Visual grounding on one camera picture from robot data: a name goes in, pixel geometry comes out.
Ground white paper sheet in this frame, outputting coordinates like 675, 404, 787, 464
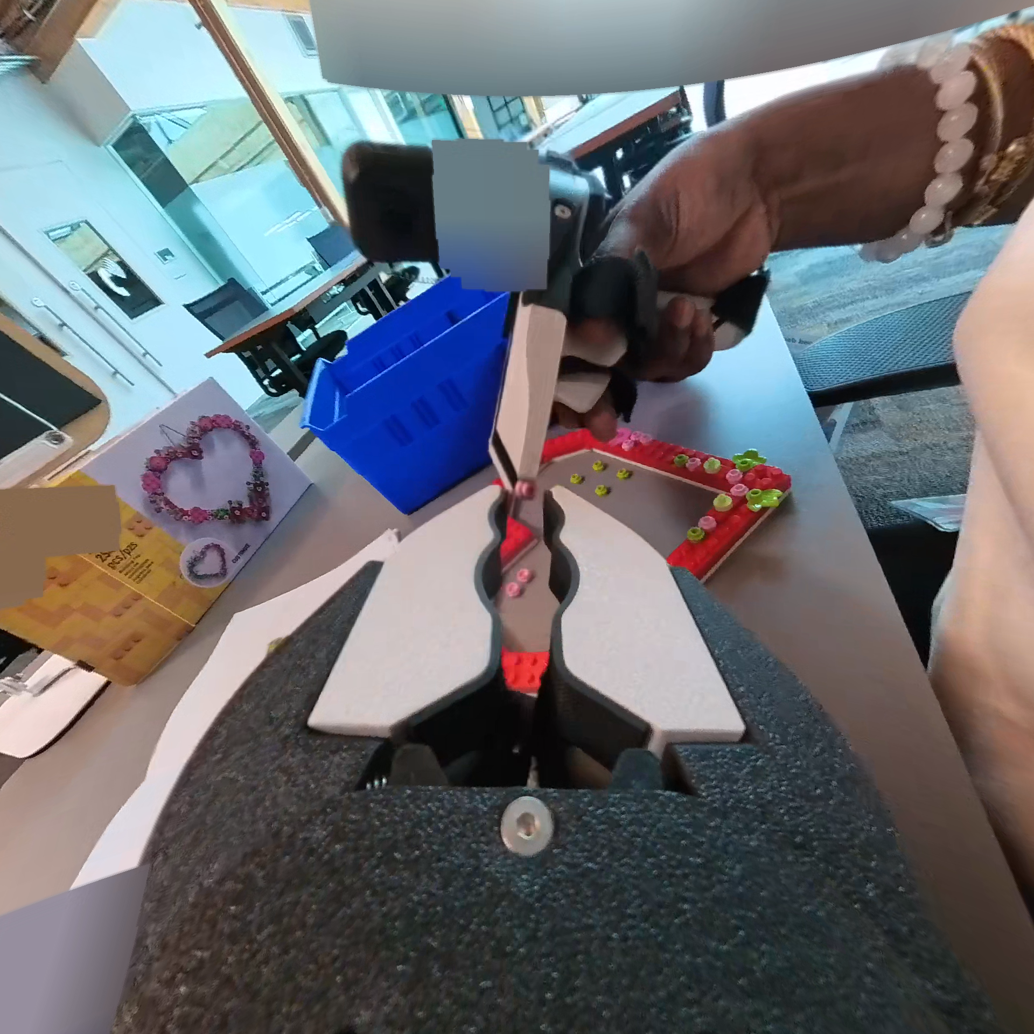
71, 527, 402, 890

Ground blue plastic bin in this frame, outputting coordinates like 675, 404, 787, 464
301, 275, 520, 515

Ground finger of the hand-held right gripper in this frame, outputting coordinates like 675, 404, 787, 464
488, 292, 568, 494
521, 367, 564, 495

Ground cluster of green pink flower studs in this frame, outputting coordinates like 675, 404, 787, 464
618, 432, 788, 544

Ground clear plastic bag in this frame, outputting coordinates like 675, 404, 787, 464
891, 493, 968, 532

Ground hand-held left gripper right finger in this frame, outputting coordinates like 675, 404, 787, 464
543, 486, 748, 744

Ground metal door handle bar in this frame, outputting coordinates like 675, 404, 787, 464
31, 297, 136, 387

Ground red brick heart frame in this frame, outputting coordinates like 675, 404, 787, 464
497, 428, 793, 697

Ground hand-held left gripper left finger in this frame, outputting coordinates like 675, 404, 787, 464
307, 485, 512, 740

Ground dark panel with tan rim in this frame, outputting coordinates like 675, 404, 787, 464
0, 311, 111, 467

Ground black office chair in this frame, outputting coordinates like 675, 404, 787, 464
183, 278, 350, 399

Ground person's right hand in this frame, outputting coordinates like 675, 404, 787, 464
553, 68, 930, 437

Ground wooden top office table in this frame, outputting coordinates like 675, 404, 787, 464
564, 87, 696, 199
204, 254, 385, 362

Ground gold bangle bracelet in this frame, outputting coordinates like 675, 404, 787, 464
949, 23, 1034, 233

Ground white bead bracelet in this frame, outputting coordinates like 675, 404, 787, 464
858, 39, 985, 265

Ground building set box heart picture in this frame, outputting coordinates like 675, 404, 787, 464
0, 378, 313, 688

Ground white plastic object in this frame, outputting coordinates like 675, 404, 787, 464
0, 653, 111, 760

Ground person's beige clothing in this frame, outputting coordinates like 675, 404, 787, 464
927, 226, 1034, 926

